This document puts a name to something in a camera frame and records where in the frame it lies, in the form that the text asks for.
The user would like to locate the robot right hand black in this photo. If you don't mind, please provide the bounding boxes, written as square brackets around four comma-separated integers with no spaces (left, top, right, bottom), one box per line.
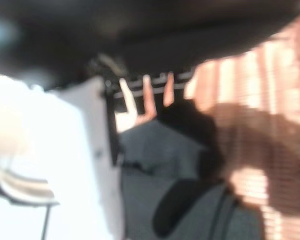
[0,0,300,240]

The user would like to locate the black garment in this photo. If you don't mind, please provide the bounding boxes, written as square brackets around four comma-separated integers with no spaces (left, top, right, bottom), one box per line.
[117,98,265,240]

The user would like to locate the flat rectangular wicker basket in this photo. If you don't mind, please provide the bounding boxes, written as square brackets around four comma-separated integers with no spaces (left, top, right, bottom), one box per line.
[183,9,300,240]

